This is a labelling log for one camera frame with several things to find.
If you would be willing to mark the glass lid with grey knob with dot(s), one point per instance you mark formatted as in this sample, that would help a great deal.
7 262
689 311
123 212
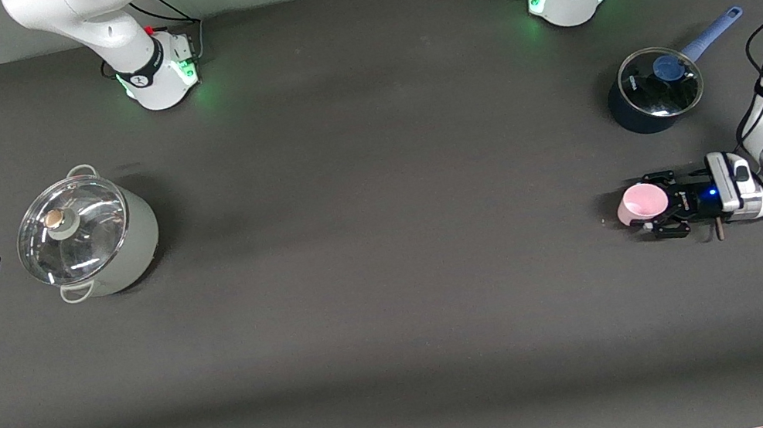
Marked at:
91 237

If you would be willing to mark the dark blue saucepan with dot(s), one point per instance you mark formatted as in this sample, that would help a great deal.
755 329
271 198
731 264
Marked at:
636 122

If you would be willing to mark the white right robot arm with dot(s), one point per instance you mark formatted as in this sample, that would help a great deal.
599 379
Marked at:
144 67

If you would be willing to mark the pink plastic cup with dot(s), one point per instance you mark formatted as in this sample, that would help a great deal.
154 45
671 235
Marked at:
643 203

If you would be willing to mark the pale grey stock pot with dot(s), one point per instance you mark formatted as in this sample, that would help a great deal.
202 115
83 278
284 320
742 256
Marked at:
135 242

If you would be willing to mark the glass lid with blue knob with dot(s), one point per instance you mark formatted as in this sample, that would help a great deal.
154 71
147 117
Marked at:
652 100

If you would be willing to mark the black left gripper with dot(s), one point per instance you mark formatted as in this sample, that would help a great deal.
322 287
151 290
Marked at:
693 199

